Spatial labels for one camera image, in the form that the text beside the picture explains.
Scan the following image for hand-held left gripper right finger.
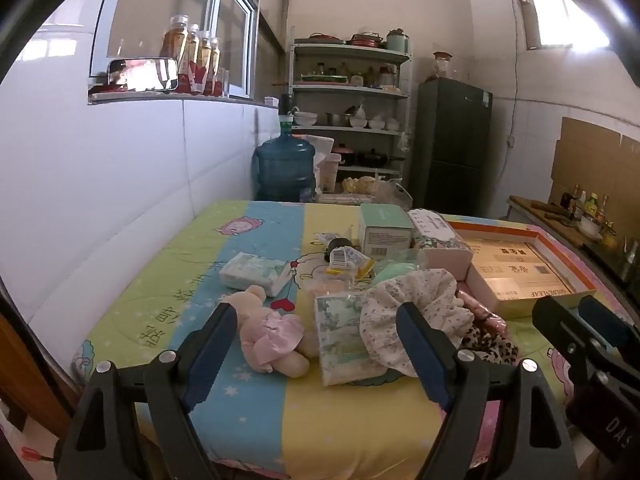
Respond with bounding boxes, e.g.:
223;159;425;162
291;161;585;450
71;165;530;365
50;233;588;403
395;302;581;480

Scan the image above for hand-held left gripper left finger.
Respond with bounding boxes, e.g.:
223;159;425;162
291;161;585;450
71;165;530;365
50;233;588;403
52;302;238;480

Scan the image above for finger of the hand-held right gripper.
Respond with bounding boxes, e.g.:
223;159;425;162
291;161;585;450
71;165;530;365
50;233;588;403
531;296;601;381
579;295;640;361

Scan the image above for orange rimmed cardboard box tray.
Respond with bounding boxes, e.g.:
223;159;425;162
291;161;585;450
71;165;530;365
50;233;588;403
442;217;598;318

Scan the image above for teddy bear with pink dress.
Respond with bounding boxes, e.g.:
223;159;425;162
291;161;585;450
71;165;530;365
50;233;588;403
220;285;311;378

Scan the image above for leopard print cloth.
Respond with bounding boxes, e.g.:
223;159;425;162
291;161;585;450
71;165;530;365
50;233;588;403
460;322;520;367

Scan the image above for green white tissue pack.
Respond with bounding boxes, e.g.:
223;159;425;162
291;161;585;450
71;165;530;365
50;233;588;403
314;294;386;387
220;252;293;297

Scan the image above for mint green cloth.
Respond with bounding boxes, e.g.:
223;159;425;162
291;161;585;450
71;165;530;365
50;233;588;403
372;260;421;288

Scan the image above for white floral cloth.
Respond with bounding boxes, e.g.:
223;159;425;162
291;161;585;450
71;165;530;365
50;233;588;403
360;268;476;378

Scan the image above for pink striped cloth item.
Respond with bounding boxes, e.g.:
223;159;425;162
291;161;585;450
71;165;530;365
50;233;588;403
457;290;508;336

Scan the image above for white bowl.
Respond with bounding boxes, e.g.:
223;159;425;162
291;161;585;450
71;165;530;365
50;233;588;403
575;216;603;241

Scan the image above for group of condiment bottles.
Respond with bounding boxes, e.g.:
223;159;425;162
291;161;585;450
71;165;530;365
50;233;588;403
560;185;618;241

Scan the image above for floral tissue box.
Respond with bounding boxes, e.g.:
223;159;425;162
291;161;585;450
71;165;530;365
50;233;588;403
407;208;475;273

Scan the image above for kitchen counter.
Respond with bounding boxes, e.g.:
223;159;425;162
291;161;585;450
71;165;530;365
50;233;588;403
507;195;640;286

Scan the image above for green cardboard box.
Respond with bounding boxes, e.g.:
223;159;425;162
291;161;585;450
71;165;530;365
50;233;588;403
357;203;415;257

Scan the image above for clear plastic bag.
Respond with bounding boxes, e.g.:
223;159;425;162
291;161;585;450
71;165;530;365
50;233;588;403
370;175;413;211

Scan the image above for wooden door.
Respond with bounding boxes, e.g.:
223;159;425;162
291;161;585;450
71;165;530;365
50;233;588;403
0;300;76;436

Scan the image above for black frying pan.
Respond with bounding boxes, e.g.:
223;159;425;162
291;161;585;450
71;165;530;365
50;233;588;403
356;149;406;168

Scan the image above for blue water jug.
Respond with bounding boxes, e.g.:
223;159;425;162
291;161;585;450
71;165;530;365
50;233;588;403
252;92;317;203

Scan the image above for white plastic bucket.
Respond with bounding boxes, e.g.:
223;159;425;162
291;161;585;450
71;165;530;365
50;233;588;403
320;154;342;193

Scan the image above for dark green refrigerator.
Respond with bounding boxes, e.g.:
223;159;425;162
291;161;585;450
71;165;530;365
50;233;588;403
412;77;493;216

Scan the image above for row of white bowls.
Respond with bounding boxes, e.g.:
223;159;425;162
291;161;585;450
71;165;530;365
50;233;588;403
292;109;401;131

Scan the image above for white metal shelf rack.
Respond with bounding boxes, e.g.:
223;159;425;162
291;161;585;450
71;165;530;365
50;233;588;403
289;37;413;196

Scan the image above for glass jar with red lid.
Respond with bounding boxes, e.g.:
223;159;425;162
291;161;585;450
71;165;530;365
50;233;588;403
432;51;453;81

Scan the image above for amber liquid bottle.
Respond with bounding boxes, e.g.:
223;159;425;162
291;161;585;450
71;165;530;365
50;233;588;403
182;24;202;93
207;37;224;97
197;31;214;95
160;15;191;91

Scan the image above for rectangular mirror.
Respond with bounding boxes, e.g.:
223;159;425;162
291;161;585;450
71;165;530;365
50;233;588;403
106;57;179;93

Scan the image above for bright window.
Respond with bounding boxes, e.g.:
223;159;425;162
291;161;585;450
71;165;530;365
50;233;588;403
525;0;611;51

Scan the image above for red stacked pans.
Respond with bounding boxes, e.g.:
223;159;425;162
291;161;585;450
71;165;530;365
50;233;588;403
347;31;386;48

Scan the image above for cardboard sheets on wall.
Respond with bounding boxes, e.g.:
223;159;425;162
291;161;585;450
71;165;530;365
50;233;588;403
550;116;640;221

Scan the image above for sliding window with grey frame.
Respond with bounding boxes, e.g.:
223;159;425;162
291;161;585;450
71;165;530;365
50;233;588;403
90;0;261;103

